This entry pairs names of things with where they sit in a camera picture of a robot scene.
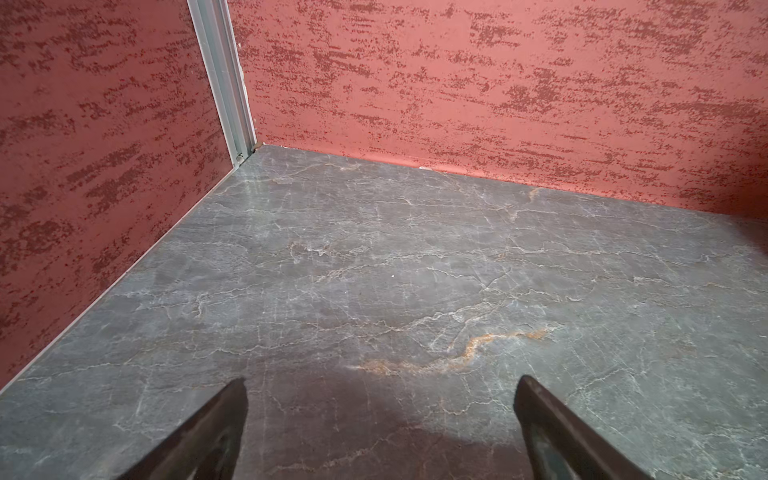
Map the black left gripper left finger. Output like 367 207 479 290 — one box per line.
120 377 248 479

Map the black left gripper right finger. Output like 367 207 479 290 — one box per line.
514 375 649 479

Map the left aluminium corner post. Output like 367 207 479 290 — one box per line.
187 0 261 169

